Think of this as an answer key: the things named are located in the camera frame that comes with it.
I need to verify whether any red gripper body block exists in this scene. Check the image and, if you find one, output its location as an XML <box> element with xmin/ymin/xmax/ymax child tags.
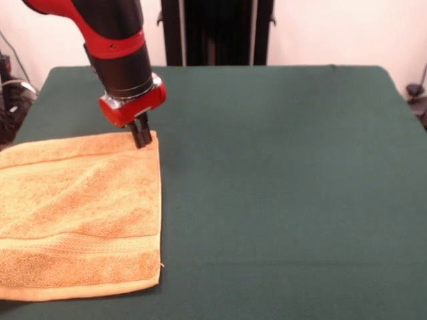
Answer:
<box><xmin>98</xmin><ymin>75</ymin><xmax>167</xmax><ymax>129</ymax></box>

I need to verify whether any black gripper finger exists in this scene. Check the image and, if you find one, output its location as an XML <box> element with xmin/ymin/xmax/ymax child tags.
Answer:
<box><xmin>138</xmin><ymin>113</ymin><xmax>153</xmax><ymax>148</ymax></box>
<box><xmin>128</xmin><ymin>121</ymin><xmax>146</xmax><ymax>150</ymax></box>

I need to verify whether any tan terry towel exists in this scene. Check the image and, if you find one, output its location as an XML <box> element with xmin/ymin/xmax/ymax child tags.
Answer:
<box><xmin>0</xmin><ymin>130</ymin><xmax>165</xmax><ymax>301</ymax></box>

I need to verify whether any dark green table cloth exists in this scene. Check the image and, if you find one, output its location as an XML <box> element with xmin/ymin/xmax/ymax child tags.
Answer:
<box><xmin>0</xmin><ymin>65</ymin><xmax>427</xmax><ymax>320</ymax></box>

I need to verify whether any black floor object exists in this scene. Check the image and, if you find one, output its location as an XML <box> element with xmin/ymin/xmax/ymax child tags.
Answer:
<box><xmin>409</xmin><ymin>96</ymin><xmax>427</xmax><ymax>131</ymax></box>

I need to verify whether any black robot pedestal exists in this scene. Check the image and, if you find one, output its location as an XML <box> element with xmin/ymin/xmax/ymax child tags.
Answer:
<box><xmin>156</xmin><ymin>0</ymin><xmax>278</xmax><ymax>67</ymax></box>

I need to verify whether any black cable bundle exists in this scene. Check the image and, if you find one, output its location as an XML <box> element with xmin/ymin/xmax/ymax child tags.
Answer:
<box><xmin>0</xmin><ymin>83</ymin><xmax>34</xmax><ymax>145</ymax></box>

